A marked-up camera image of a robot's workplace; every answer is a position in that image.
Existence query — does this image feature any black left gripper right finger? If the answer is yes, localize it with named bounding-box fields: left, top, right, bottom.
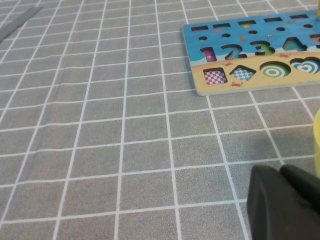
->
left=279, top=164, right=320, bottom=214

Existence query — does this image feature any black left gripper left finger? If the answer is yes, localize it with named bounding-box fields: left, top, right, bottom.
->
left=246, top=165, right=320, bottom=240

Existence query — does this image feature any yellow plastic bowl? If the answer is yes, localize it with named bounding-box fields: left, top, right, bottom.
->
left=312, top=108, right=320, bottom=163

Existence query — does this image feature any colourful wooden puzzle board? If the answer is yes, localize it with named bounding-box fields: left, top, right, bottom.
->
left=182, top=9, right=320, bottom=97

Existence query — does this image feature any grey checked tablecloth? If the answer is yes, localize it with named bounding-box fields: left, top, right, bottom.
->
left=0, top=0, right=320, bottom=240

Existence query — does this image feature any grey flat strip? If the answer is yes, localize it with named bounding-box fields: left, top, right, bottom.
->
left=0, top=6, right=44, bottom=42

